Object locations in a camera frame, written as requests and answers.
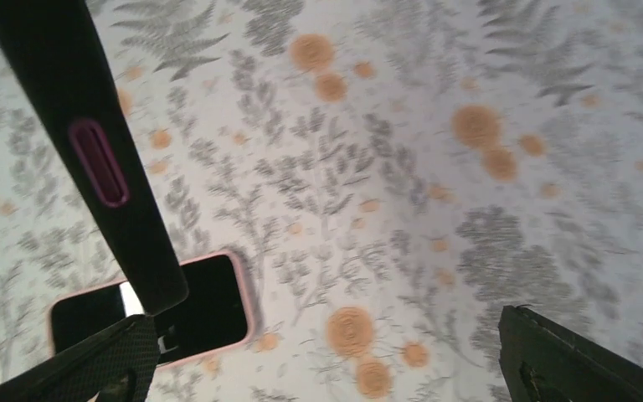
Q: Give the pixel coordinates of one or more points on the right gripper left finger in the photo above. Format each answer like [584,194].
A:
[115,364]

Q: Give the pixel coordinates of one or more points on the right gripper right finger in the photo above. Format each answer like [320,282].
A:
[541,360]

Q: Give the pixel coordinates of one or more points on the black phone case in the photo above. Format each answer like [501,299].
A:
[56,54]

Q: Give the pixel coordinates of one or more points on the pink-edged black smartphone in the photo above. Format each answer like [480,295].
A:
[218,313]

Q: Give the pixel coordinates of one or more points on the floral patterned table mat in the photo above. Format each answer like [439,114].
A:
[391,174]

